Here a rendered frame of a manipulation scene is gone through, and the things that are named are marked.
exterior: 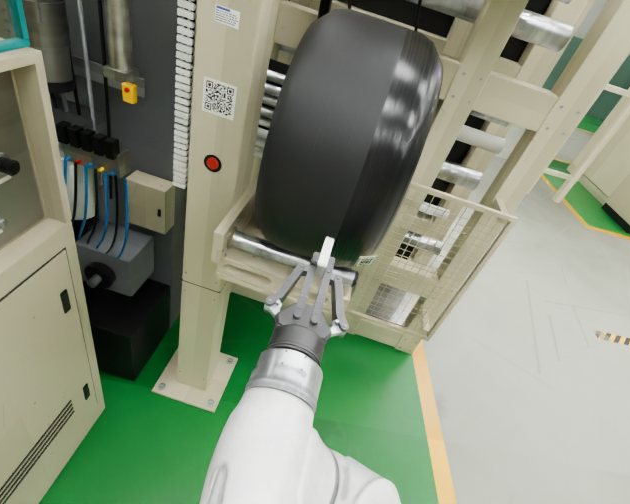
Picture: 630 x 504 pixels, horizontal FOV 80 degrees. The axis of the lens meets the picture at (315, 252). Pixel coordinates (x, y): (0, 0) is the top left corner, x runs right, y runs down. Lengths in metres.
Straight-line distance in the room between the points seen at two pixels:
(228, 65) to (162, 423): 1.31
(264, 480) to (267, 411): 0.06
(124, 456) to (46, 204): 0.97
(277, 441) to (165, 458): 1.23
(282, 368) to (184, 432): 1.23
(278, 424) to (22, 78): 0.74
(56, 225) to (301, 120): 0.62
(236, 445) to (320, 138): 0.49
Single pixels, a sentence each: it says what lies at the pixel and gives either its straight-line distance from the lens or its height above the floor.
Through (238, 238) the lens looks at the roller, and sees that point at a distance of 0.98.
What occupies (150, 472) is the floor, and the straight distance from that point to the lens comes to 1.63.
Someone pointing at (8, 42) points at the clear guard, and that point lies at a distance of 0.86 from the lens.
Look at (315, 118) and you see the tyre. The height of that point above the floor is 1.30.
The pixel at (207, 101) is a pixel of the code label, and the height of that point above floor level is 1.21.
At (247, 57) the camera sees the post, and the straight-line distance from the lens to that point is 0.87.
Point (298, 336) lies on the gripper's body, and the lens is 0.50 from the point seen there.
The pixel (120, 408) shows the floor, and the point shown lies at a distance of 1.74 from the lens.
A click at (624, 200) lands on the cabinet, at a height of 0.23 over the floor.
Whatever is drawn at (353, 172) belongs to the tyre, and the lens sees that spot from 0.69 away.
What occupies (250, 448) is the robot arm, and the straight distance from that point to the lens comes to 0.43.
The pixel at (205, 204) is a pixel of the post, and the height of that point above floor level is 0.93.
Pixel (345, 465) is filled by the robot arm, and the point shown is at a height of 1.06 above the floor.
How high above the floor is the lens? 1.54
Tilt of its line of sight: 38 degrees down
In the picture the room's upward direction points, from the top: 19 degrees clockwise
